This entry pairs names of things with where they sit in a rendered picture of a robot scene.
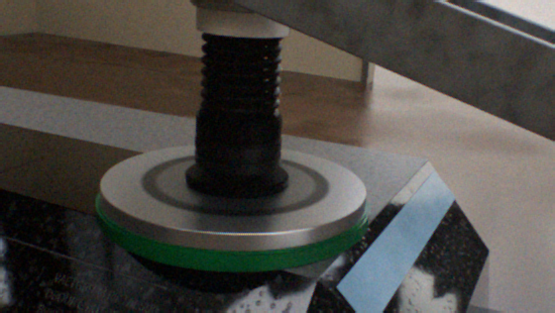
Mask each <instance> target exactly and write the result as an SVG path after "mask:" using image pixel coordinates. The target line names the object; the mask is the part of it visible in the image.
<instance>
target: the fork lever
mask: <svg viewBox="0 0 555 313"><path fill-rule="evenodd" d="M227 1H229V2H232V3H234V4H236V5H239V6H241V7H243V8H245V9H248V10H250V11H252V12H255V13H257V14H259V15H263V16H265V17H267V18H270V19H272V20H274V21H277V22H279V23H281V24H284V25H286V26H288V27H290V28H291V29H293V30H295V31H297V32H300V33H302V34H304V35H307V36H308V37H310V38H313V39H315V40H317V41H321V42H323V43H325V44H328V45H330V46H332V47H335V48H337V49H339V50H341V51H344V52H347V53H350V54H352V55H354V56H357V57H359V58H361V59H364V60H366V61H368V62H371V63H373V64H375V65H378V66H380V67H382V68H386V69H388V70H390V71H392V72H395V73H397V74H399V75H402V76H404V77H406V78H409V79H411V80H413V81H416V82H418V83H420V84H423V85H425V86H427V87H430V88H432V90H434V91H436V92H439V93H441V94H443V95H446V96H449V97H451V98H454V99H456V100H458V101H461V102H463V103H465V104H468V105H470V106H472V107H475V108H477V109H479V110H481V111H484V112H486V113H488V114H491V115H493V116H495V117H498V118H500V119H502V120H505V121H508V122H510V123H512V124H514V125H516V126H519V127H521V128H523V129H526V130H528V131H530V132H532V133H535V134H537V135H539V136H542V137H544V138H546V139H549V140H551V141H553V142H555V29H553V28H550V27H548V26H545V25H543V24H540V23H538V22H535V21H533V20H530V19H528V18H525V17H523V16H520V15H518V14H515V13H512V12H510V11H507V10H505V9H502V8H500V7H497V6H495V5H492V4H490V3H487V2H485V1H482V0H227Z"/></svg>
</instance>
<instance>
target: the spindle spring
mask: <svg viewBox="0 0 555 313"><path fill-rule="evenodd" d="M201 37H202V40H203V41H204V42H206V43H208V44H205V45H203V46H202V51H203V52H204V53H206V55H204V56H203V57H202V59H201V60H202V63H204V64H205V65H206V66H204V67H202V68H201V73H202V74H203V75H204V76H205V77H203V78H202V80H201V85H202V86H204V87H205V88H203V89H202V91H201V97H202V98H203V99H204V100H203V101H202V102H201V103H200V105H201V108H202V109H203V110H205V111H206V112H209V113H212V114H216V115H223V116H256V115H263V114H268V113H269V114H268V115H267V117H271V118H277V117H278V116H279V111H278V107H279V100H278V98H279V96H280V90H279V87H278V86H279V85H280V82H281V79H280V77H279V75H280V73H281V67H280V65H279V64H280V63H281V61H282V56H281V55H280V54H279V53H280V52H281V51H282V49H283V47H282V44H281V43H280V41H282V40H283V38H274V39H254V38H237V37H226V36H218V35H212V34H206V33H204V34H203V35H202V36H201ZM219 45H222V46H241V47H249V46H266V47H268V48H259V49H230V48H219ZM219 56H225V57H263V56H265V57H268V58H264V59H252V60H235V59H221V58H219ZM219 68H224V69H262V68H268V70H266V69H265V70H263V71H249V72H236V71H221V70H219ZM218 79H220V80H231V81H253V80H264V79H268V81H266V80H264V82H255V83H227V82H219V81H218ZM267 91H269V92H267ZM218 92H222V93H234V94H247V93H261V92H264V94H261V95H250V96H230V95H220V94H218ZM267 102H269V103H267ZM218 103H221V104H231V105H250V104H261V103H263V105H260V106H250V107H229V106H220V105H218Z"/></svg>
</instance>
